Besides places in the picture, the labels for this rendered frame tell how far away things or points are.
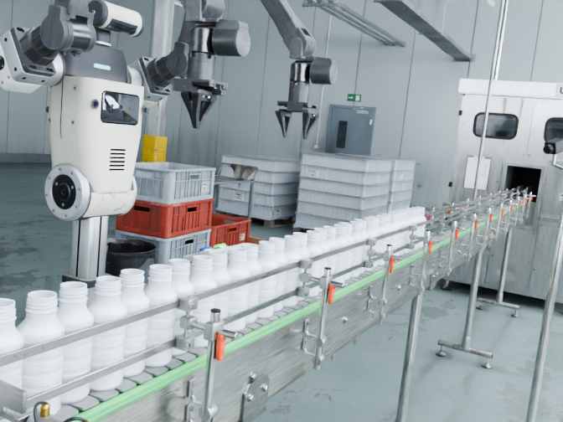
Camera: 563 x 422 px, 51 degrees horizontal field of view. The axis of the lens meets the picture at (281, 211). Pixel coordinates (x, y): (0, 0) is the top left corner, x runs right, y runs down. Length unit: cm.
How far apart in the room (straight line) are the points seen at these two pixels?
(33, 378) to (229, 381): 45
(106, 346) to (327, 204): 732
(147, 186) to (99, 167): 219
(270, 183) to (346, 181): 123
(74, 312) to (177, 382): 25
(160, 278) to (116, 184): 76
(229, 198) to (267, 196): 68
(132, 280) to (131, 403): 18
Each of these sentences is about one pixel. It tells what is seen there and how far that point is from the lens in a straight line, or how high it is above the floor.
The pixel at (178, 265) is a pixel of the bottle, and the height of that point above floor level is 116.
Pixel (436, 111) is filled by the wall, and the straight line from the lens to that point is 1182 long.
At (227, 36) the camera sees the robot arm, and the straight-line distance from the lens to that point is 122.
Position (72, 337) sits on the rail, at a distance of 85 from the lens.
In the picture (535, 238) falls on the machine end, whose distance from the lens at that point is 598.
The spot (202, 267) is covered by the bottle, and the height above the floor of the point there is 115.
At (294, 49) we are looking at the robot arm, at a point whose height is 163.
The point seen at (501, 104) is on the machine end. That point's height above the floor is 188.
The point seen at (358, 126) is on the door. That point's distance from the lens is 1222.
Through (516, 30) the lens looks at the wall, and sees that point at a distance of 1177.
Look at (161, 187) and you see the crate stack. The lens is 379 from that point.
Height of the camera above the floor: 140
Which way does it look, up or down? 8 degrees down
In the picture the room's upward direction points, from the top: 6 degrees clockwise
